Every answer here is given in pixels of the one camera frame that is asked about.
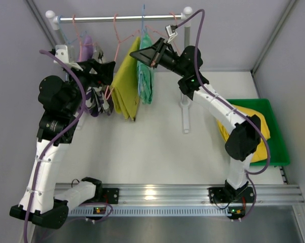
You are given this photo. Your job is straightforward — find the pink hanger of purple trousers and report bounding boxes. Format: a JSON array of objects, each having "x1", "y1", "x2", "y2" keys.
[{"x1": 72, "y1": 14, "x2": 98, "y2": 62}]

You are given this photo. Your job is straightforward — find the empty light blue hanger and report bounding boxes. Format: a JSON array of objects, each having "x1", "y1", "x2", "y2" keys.
[{"x1": 57, "y1": 15, "x2": 87, "y2": 45}]

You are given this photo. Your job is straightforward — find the pink hanger of yellow trousers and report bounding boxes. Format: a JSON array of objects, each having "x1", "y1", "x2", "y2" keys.
[{"x1": 144, "y1": 12, "x2": 180, "y2": 54}]

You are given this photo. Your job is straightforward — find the pink hanger of olive trousers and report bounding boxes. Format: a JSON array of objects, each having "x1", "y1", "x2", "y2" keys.
[{"x1": 104, "y1": 14, "x2": 140, "y2": 100}]

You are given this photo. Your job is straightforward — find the purple trousers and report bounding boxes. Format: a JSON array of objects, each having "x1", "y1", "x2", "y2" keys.
[{"x1": 78, "y1": 35, "x2": 93, "y2": 62}]

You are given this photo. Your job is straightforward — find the aluminium mounting rail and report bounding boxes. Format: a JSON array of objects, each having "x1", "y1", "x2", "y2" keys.
[{"x1": 55, "y1": 184, "x2": 305, "y2": 218}]

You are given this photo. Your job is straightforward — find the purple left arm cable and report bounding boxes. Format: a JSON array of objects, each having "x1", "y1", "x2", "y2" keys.
[{"x1": 23, "y1": 49, "x2": 87, "y2": 243}]

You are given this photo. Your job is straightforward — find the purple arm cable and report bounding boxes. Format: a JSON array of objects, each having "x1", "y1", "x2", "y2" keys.
[
  {"x1": 176, "y1": 9, "x2": 272, "y2": 175},
  {"x1": 23, "y1": 49, "x2": 87, "y2": 243}
]

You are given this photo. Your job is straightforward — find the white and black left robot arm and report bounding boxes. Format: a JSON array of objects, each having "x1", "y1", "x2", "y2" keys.
[{"x1": 10, "y1": 59, "x2": 115, "y2": 229}]

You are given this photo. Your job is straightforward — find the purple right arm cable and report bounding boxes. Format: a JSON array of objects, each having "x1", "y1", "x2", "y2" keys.
[{"x1": 176, "y1": 9, "x2": 272, "y2": 175}]

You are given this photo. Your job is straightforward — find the green plastic bin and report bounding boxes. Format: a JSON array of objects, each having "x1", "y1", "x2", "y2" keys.
[{"x1": 228, "y1": 99, "x2": 290, "y2": 166}]

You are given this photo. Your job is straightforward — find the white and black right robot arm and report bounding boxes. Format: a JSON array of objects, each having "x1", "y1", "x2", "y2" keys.
[{"x1": 130, "y1": 38, "x2": 261, "y2": 202}]

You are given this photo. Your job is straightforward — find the camouflage trousers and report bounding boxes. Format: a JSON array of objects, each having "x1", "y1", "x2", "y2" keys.
[{"x1": 86, "y1": 46, "x2": 113, "y2": 117}]

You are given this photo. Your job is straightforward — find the blue hanger of green trousers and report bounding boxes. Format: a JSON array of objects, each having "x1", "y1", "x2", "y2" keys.
[{"x1": 137, "y1": 4, "x2": 148, "y2": 98}]

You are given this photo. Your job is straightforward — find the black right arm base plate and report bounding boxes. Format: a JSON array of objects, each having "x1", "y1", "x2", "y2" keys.
[{"x1": 208, "y1": 187, "x2": 255, "y2": 204}]

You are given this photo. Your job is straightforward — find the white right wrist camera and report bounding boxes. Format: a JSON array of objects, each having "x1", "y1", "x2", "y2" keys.
[{"x1": 165, "y1": 25, "x2": 178, "y2": 44}]

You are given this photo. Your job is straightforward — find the silver clothes rack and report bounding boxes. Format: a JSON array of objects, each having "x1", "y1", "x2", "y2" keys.
[{"x1": 45, "y1": 7, "x2": 193, "y2": 134}]

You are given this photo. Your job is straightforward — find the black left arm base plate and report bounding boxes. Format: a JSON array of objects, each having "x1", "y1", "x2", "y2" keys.
[{"x1": 90, "y1": 188, "x2": 120, "y2": 205}]

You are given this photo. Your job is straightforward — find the green tie-dye trousers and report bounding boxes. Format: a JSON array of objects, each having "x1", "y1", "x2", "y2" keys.
[{"x1": 136, "y1": 34, "x2": 155, "y2": 105}]

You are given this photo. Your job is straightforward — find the olive yellow trousers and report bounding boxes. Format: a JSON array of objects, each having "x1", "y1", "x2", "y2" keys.
[{"x1": 111, "y1": 37, "x2": 140, "y2": 121}]

